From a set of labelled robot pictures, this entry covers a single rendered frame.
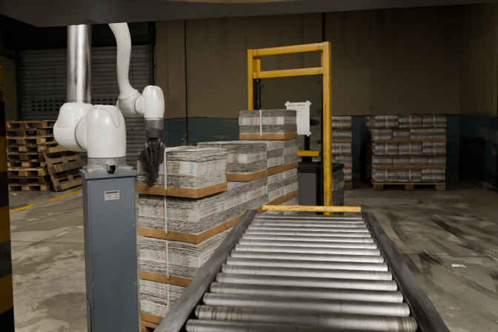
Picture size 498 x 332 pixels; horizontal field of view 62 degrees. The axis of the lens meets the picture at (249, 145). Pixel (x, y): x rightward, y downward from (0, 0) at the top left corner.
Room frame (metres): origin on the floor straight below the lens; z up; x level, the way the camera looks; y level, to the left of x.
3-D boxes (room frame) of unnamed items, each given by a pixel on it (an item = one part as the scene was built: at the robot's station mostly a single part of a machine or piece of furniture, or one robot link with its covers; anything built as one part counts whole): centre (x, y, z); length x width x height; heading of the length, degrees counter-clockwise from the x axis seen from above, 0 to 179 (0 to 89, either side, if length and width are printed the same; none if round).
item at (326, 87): (3.49, -0.65, 0.97); 0.09 x 0.09 x 1.75; 63
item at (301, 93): (3.66, -0.36, 1.28); 0.57 x 0.01 x 0.65; 63
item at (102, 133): (1.76, 0.61, 1.17); 0.18 x 0.16 x 0.22; 56
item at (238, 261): (1.16, -0.15, 0.77); 0.47 x 0.05 x 0.05; 81
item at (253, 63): (3.79, -0.06, 0.97); 0.09 x 0.09 x 1.75; 63
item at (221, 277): (1.03, -0.13, 0.77); 0.47 x 0.05 x 0.05; 81
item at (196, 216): (2.60, 0.17, 0.42); 1.17 x 0.39 x 0.83; 153
